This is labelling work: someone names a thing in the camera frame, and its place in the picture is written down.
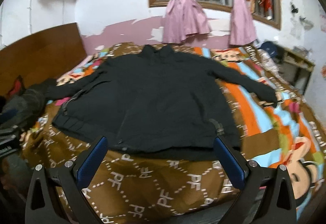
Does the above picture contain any black jacket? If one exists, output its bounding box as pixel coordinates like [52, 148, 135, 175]
[46, 45, 277, 153]

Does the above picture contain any colourful cartoon bed blanket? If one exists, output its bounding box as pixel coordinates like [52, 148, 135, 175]
[24, 43, 325, 223]

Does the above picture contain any brown wooden headboard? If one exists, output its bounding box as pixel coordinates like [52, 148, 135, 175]
[0, 23, 87, 96]

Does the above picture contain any wooden side desk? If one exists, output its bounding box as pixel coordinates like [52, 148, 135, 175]
[275, 44, 315, 95]

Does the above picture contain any dark blue bag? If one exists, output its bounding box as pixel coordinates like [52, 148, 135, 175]
[260, 41, 278, 58]

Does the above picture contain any left pink curtain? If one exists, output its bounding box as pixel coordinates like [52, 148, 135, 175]
[162, 0, 220, 45]

